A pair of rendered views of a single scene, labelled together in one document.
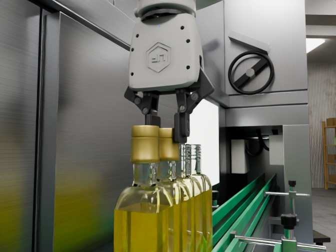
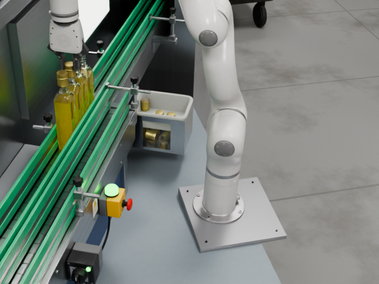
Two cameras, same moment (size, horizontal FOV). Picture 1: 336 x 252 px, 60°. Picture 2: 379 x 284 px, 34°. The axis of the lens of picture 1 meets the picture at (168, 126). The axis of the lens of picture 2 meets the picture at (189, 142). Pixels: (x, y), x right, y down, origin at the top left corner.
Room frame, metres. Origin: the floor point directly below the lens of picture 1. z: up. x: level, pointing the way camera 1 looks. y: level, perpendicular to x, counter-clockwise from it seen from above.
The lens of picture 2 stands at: (-1.39, 0.04, 2.28)
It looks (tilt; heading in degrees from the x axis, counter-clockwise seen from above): 35 degrees down; 346
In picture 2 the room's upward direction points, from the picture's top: 2 degrees clockwise
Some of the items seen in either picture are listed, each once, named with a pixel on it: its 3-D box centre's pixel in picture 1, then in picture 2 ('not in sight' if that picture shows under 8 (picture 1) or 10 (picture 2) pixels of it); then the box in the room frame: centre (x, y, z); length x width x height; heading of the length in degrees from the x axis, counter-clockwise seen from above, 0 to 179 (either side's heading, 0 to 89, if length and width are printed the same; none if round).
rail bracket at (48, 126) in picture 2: not in sight; (43, 131); (0.36, 0.11, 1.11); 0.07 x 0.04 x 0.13; 66
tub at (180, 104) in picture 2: not in sight; (161, 112); (0.63, -0.34, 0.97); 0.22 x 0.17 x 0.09; 66
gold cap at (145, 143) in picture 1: (145, 144); (62, 78); (0.35, 0.03, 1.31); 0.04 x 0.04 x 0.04
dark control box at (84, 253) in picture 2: not in sight; (84, 263); (-0.11, 0.02, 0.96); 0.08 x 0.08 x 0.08; 66
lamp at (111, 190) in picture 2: not in sight; (111, 189); (0.15, -0.09, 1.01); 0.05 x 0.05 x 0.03
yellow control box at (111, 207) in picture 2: not in sight; (113, 202); (0.15, -0.09, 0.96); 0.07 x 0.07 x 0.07; 66
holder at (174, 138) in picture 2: not in sight; (154, 121); (0.64, -0.32, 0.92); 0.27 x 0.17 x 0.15; 66
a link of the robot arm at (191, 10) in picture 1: (165, 11); (64, 13); (0.41, 0.00, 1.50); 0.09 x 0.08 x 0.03; 66
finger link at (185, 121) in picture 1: (189, 118); (79, 61); (0.39, -0.03, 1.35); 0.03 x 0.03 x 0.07; 66
